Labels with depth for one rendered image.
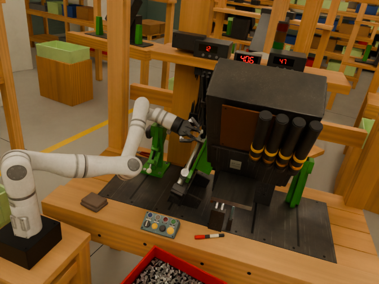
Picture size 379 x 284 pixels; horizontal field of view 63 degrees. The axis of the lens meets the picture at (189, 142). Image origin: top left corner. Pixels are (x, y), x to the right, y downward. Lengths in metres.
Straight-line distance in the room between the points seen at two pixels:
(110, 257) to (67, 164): 1.37
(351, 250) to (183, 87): 1.10
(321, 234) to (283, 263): 0.29
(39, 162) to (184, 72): 0.82
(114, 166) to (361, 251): 1.14
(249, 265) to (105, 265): 1.34
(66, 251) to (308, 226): 1.07
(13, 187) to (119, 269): 1.36
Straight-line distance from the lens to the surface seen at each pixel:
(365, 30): 8.09
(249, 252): 1.38
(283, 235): 1.50
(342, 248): 1.61
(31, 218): 1.31
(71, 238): 1.45
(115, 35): 1.75
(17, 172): 1.19
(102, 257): 2.50
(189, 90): 1.65
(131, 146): 1.40
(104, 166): 1.26
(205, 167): 1.38
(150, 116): 1.48
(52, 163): 1.24
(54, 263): 1.37
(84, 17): 7.15
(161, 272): 1.27
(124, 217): 1.44
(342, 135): 1.78
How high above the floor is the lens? 1.87
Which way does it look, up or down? 28 degrees down
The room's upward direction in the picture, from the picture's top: 7 degrees clockwise
